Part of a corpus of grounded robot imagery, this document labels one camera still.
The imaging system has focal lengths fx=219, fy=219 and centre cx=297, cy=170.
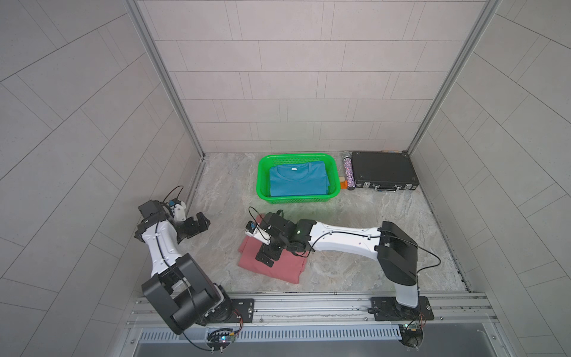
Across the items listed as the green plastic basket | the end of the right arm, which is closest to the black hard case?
the green plastic basket

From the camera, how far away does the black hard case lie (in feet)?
3.31

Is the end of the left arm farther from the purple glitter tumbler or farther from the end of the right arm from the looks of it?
the purple glitter tumbler

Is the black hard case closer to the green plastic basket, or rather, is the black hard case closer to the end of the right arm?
the green plastic basket

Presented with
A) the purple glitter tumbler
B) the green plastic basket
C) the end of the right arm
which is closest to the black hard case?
the purple glitter tumbler

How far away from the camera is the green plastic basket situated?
38.4 inches

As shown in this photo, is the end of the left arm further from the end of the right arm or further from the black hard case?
the black hard case

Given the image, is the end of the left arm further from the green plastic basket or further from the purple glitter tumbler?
the purple glitter tumbler

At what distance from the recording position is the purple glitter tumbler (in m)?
1.04

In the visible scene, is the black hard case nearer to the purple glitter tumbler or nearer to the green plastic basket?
the purple glitter tumbler

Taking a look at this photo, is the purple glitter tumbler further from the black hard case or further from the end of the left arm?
the end of the left arm
